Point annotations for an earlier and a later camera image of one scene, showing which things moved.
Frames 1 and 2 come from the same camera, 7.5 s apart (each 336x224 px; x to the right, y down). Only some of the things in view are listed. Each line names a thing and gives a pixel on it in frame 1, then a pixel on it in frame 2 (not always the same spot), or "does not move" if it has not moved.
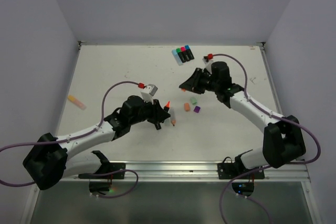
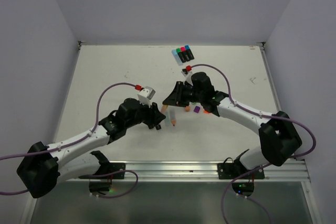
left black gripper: (158, 114) does not move
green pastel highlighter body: (167, 121) does not move
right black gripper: (192, 83) -> (176, 97)
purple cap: (197, 109) does not move
